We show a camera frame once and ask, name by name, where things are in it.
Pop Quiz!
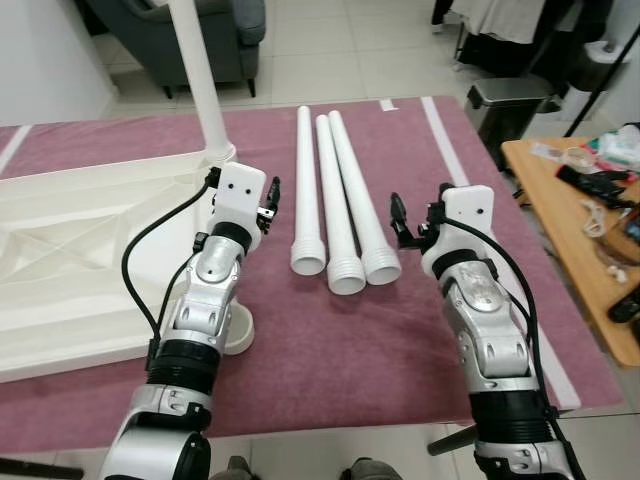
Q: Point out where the black metal table frame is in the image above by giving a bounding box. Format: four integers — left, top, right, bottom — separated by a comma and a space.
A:
0, 423, 481, 479

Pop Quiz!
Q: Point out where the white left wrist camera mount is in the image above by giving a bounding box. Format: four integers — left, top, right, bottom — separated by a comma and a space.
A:
212, 163, 270, 243

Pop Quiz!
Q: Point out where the white plastic children table top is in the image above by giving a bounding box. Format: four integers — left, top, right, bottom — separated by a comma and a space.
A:
0, 143, 257, 386

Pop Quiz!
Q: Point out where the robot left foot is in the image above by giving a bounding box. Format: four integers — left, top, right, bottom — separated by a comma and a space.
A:
225, 455, 263, 480

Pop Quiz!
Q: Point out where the silver black trash bin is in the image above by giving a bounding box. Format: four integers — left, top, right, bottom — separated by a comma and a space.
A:
465, 75, 557, 171

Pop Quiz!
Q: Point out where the light wooden side table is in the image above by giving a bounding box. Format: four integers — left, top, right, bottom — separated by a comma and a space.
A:
500, 138, 640, 369

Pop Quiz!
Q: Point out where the pale tissue pack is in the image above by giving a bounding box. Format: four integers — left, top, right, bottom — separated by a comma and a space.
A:
595, 128, 640, 169

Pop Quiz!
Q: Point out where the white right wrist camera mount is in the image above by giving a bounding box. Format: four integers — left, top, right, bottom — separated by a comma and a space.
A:
421, 185, 495, 280

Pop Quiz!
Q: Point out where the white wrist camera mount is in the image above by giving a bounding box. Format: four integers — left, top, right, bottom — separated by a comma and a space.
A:
421, 185, 495, 280
212, 163, 270, 243

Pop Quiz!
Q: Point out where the clothes rack with garments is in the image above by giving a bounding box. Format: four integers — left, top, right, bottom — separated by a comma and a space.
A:
430, 0, 640, 101

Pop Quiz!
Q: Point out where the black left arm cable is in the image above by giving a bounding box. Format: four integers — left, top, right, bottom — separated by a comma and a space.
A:
120, 168, 223, 366

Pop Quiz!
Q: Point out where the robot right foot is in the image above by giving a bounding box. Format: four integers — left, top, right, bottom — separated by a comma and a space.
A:
345, 458, 406, 480

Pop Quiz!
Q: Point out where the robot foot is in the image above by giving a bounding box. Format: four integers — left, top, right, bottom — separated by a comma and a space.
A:
225, 455, 263, 480
345, 458, 406, 480

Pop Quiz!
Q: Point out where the black gadget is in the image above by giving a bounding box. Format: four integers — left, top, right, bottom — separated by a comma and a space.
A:
555, 165, 633, 213

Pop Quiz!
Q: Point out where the dark grey armchair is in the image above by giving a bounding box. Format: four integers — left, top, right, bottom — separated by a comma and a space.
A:
85, 0, 269, 99

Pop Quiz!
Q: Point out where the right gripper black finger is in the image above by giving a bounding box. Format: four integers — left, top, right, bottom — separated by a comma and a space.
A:
388, 192, 412, 249

